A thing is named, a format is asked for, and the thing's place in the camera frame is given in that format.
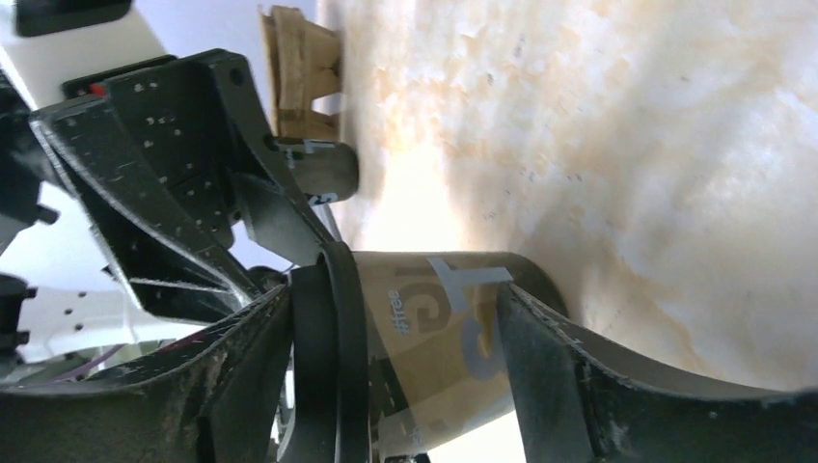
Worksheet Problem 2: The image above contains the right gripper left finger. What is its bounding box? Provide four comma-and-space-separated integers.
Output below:
1, 286, 291, 462

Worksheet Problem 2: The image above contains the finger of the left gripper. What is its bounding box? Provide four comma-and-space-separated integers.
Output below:
108, 49, 332, 265
30, 96, 262, 323

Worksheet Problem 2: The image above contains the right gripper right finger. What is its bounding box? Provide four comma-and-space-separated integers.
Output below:
498, 285, 817, 462

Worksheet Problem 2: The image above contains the dark coffee cup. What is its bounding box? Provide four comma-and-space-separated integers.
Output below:
275, 137, 360, 205
350, 249, 566, 462

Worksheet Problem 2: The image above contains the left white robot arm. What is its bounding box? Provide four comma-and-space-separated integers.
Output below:
1, 1, 358, 324

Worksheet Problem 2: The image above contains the cardboard cup carrier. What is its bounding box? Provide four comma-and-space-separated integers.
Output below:
259, 5, 342, 141

